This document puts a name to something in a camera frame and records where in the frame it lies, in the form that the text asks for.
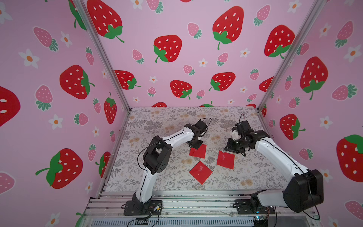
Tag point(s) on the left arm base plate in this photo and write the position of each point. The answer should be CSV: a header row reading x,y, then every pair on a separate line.
x,y
153,207

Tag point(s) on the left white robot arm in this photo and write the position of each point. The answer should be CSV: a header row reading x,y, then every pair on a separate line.
x,y
157,154

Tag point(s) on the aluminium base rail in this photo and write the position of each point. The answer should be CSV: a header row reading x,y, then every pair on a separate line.
x,y
192,209

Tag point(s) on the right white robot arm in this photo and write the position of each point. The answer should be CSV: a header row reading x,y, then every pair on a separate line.
x,y
305,187

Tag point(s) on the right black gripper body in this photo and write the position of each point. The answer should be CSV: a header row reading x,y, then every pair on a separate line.
x,y
234,144

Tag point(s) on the floral patterned table mat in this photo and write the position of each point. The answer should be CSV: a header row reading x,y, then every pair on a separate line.
x,y
251,172

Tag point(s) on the left aluminium frame post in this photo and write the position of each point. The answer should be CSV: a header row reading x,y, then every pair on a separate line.
x,y
101,51

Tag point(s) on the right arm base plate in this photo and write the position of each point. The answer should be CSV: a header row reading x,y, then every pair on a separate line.
x,y
249,207

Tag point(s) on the red envelope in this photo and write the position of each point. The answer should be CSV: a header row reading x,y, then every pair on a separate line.
x,y
200,152
226,160
201,172

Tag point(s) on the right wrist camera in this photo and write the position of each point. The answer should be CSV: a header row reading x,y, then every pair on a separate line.
x,y
235,135

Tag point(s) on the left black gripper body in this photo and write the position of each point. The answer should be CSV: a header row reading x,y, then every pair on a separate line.
x,y
196,144

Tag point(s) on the aluminium frame post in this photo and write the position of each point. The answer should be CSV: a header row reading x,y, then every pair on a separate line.
x,y
304,30
101,51

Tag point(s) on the right aluminium frame post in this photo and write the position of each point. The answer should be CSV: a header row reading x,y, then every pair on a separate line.
x,y
304,30

